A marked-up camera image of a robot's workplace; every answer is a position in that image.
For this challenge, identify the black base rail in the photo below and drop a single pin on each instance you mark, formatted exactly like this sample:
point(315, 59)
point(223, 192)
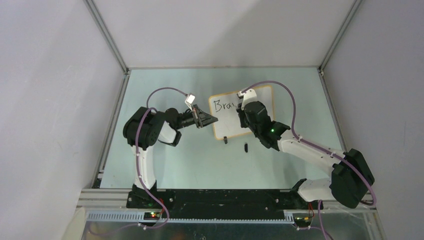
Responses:
point(220, 204)

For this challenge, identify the yellow framed whiteboard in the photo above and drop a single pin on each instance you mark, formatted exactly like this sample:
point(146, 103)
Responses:
point(223, 106)

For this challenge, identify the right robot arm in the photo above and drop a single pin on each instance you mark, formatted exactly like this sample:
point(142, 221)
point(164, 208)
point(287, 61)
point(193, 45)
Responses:
point(348, 174)

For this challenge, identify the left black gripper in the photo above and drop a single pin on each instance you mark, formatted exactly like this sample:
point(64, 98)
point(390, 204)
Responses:
point(200, 118)

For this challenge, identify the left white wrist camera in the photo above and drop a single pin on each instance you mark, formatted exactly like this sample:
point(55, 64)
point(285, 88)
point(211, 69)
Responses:
point(190, 98)

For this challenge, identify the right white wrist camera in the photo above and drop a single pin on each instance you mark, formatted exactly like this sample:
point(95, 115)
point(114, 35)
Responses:
point(245, 98)

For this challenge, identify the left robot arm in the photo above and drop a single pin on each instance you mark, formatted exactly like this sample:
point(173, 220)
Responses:
point(147, 126)

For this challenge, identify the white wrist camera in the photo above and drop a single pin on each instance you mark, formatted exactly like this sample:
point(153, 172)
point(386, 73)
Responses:
point(190, 98)
point(245, 98)

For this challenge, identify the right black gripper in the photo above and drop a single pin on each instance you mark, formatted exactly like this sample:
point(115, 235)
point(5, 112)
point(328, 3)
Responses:
point(242, 113)

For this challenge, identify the white perforated cable tray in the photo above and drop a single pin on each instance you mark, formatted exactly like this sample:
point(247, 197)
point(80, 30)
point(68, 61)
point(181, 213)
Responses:
point(147, 217)

